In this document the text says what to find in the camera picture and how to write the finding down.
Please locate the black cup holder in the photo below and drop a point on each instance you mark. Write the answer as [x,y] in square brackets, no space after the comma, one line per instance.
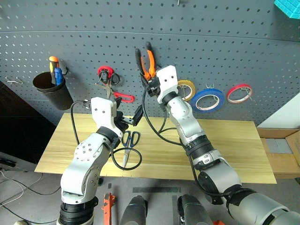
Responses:
[55,96]

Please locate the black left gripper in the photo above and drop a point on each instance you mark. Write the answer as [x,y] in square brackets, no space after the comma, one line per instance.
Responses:
[121,123]

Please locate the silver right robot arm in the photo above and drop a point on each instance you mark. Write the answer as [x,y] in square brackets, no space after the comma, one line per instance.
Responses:
[211,164]

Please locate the dark rounded shape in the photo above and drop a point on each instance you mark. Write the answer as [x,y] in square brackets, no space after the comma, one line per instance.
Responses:
[194,211]
[134,211]

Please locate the orange clamp tool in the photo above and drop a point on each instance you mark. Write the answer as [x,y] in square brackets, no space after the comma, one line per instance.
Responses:
[107,208]

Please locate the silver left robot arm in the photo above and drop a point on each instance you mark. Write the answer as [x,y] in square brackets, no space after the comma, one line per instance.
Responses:
[82,168]

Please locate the white panel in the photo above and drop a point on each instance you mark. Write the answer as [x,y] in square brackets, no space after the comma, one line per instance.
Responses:
[283,112]

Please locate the yellow tape roll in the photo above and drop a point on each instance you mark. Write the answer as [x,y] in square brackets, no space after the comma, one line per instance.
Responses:
[192,87]

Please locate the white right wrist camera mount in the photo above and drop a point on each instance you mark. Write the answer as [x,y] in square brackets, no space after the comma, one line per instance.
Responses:
[167,82]

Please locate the cardboard box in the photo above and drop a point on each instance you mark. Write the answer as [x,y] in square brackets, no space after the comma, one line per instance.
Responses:
[281,161]

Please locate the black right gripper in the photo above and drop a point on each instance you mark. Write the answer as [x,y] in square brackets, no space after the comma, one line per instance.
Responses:
[154,89]

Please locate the blue tape roll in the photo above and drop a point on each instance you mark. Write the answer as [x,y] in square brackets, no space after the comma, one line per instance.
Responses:
[197,97]

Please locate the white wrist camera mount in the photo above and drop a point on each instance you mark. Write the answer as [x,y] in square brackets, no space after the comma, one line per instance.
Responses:
[103,112]
[167,82]

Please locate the metal pegboard hook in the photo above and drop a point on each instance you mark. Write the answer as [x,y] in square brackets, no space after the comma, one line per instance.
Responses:
[14,81]
[210,86]
[185,90]
[179,2]
[248,92]

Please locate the teal foam block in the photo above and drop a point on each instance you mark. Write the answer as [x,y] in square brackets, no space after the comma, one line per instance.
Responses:
[288,8]

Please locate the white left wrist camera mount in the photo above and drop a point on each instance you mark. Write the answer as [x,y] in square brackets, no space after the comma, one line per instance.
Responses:
[103,112]

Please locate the dark grey pegboard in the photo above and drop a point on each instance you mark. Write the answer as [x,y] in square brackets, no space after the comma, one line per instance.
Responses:
[140,25]

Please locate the orange black pliers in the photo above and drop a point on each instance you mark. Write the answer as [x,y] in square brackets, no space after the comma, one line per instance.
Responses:
[151,63]

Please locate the red tape roll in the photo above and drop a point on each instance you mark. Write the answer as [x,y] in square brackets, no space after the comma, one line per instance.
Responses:
[234,89]

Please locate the dark cabinet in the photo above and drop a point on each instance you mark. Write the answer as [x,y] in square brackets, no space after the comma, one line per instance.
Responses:
[21,126]

